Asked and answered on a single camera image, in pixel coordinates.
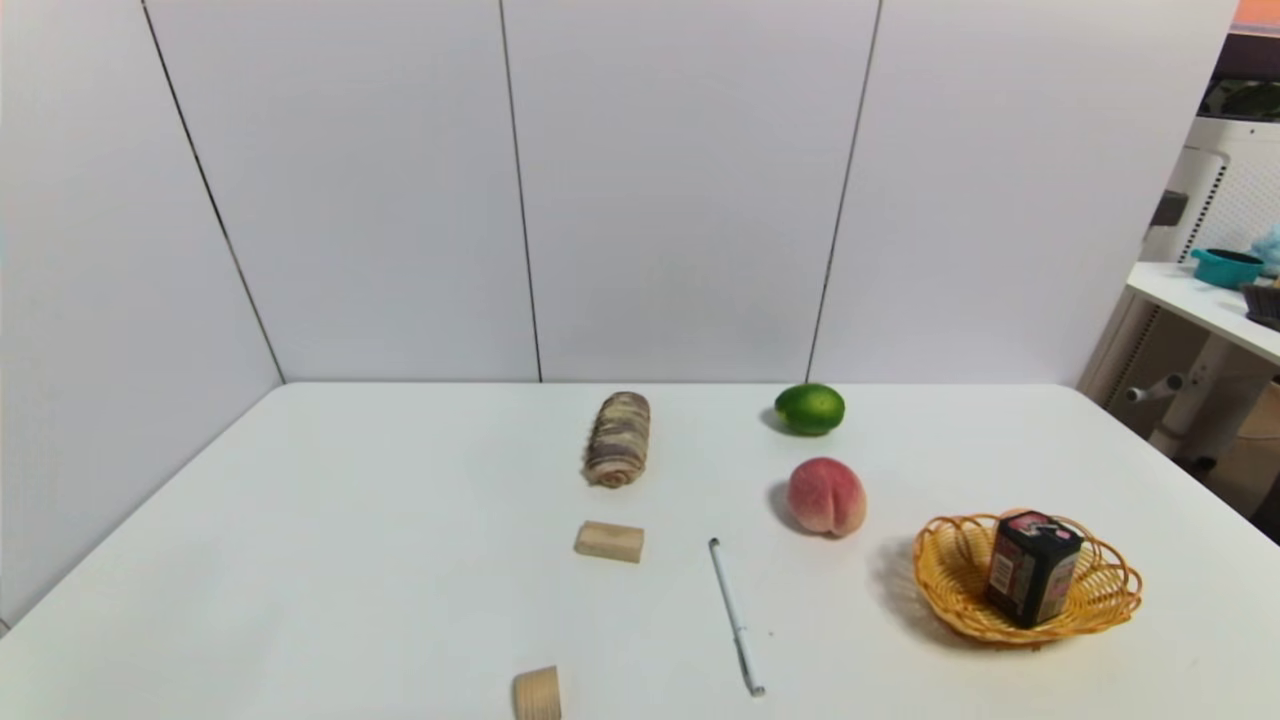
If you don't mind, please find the white perforated panel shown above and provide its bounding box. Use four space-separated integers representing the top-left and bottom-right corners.
1145 115 1280 266

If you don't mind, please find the green lime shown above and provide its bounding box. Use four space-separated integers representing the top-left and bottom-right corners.
774 383 847 437

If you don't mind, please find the yellow woven basket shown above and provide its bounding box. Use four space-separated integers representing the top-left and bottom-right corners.
912 512 1143 646

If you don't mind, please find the black drink carton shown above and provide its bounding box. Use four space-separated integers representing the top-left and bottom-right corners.
986 510 1085 629

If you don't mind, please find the rectangular wooden block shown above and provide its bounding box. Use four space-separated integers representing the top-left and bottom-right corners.
574 520 646 564

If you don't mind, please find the white pen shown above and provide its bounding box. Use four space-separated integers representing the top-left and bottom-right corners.
709 538 766 698

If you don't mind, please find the brown swirl bread roll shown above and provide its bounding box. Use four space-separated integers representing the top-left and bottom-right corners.
583 391 652 489

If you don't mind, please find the teal bowl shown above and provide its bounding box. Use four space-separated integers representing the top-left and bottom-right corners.
1190 248 1267 290

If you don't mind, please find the pink peach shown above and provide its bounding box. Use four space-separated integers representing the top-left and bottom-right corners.
786 457 869 539

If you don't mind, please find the half round wooden block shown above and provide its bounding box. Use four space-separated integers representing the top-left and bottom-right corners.
512 667 562 720

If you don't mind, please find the dark small basket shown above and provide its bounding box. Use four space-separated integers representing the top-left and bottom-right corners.
1240 284 1280 332

